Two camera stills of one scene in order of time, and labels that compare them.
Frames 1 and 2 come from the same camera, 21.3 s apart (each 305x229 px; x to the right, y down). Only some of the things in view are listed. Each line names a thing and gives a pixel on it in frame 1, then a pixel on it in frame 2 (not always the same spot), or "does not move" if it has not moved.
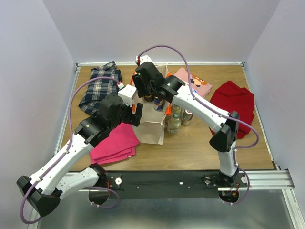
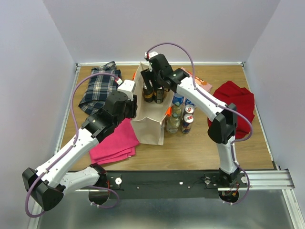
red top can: x=157 y=106 → x=188 y=119
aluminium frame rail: x=260 y=180 does not move
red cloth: x=228 y=97 does not move
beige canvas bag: x=151 y=130 does not move
